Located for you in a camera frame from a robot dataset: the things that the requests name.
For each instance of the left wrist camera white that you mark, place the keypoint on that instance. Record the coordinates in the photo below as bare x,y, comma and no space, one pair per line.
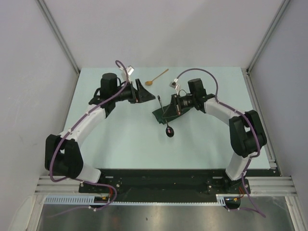
129,71

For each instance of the black spoon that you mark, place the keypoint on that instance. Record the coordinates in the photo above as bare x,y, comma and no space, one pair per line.
169,129

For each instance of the dark green cloth napkin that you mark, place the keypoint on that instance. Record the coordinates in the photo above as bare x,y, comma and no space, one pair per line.
158,115

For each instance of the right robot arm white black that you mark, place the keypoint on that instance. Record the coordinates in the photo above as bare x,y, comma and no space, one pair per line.
247,135

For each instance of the gold spoon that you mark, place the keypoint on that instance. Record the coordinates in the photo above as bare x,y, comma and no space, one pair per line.
150,82

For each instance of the left aluminium frame post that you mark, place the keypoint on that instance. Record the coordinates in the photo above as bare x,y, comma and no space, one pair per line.
57,33

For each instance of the left white cable duct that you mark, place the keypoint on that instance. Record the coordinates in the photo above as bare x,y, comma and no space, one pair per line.
76,200

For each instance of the white cable duct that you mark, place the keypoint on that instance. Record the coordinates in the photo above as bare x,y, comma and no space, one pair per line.
230,199
76,200

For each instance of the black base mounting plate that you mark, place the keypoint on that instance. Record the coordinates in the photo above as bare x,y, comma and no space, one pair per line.
171,185

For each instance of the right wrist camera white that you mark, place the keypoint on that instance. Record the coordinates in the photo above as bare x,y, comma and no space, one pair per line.
174,84

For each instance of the right aluminium frame post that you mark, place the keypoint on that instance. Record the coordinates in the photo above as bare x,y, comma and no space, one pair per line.
269,33

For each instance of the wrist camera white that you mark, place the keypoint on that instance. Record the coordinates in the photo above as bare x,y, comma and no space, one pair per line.
174,84
129,71

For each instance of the right white cable duct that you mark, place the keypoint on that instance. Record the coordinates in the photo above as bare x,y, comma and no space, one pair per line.
230,199

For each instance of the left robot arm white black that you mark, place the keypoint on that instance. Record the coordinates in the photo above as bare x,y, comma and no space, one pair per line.
62,152

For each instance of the aluminium frame post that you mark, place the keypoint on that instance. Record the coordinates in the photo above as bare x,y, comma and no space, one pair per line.
269,33
57,33

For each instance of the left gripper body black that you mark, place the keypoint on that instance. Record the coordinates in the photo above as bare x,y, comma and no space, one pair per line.
127,93

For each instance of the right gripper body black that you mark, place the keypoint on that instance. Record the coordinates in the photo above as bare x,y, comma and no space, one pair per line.
186,102

